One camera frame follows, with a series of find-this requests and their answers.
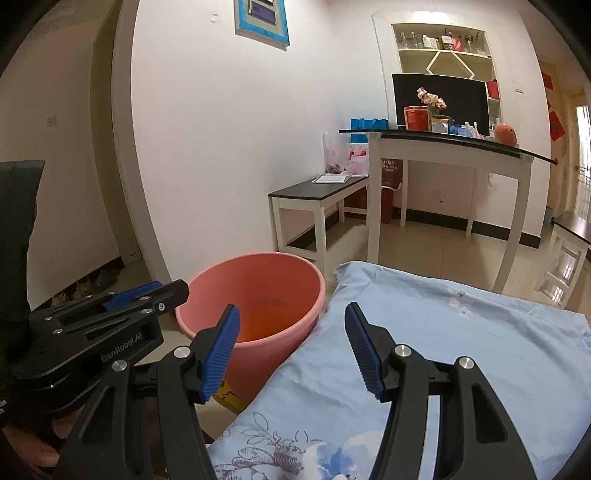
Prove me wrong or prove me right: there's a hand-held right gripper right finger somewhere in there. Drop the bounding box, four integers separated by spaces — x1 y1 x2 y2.
344 301 539 480

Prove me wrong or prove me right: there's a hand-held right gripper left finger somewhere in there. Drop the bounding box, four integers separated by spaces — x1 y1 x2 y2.
53 304 241 480

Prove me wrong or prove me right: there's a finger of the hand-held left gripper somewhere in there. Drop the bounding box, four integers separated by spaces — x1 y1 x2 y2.
46 280 163 319
28 279 191 347

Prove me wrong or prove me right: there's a pink plastic bucket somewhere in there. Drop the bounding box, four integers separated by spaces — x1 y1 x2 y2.
175 252 327 402

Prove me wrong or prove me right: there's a person's left hand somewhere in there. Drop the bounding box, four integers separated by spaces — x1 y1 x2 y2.
18 406 86 476

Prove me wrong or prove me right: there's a light blue floral tablecloth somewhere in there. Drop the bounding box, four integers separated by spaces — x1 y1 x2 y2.
205 261 591 480

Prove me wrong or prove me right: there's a black top white bench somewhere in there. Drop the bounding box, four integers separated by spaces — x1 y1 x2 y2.
269 174 371 266

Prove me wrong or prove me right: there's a dark red gift bag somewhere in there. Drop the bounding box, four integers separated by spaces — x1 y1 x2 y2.
379 158 403 188

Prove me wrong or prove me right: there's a clear plastic bag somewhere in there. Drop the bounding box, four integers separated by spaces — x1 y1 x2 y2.
321 130 370 177

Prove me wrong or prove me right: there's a white table with glass top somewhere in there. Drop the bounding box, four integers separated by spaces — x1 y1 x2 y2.
339 128 557 294

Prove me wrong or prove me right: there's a blue shopping bag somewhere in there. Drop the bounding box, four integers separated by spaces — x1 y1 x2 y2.
350 117 389 144

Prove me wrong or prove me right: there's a red canister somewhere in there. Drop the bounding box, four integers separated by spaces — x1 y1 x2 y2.
403 106 430 132

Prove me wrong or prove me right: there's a black top white stool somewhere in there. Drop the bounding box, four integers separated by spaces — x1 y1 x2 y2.
536 211 591 308

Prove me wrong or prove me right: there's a reddish round fruit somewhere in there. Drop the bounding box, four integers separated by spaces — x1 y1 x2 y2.
493 122 518 146

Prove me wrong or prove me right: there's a black monitor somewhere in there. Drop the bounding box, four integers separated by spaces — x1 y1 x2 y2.
392 73 490 137

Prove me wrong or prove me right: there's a white door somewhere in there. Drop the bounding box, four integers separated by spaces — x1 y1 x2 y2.
566 90 591 217

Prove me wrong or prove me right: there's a blue framed picture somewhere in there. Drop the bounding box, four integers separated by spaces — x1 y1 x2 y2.
234 0 291 47

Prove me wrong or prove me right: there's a white wall shelf cabinet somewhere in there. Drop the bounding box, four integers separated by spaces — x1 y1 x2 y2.
372 10 506 139

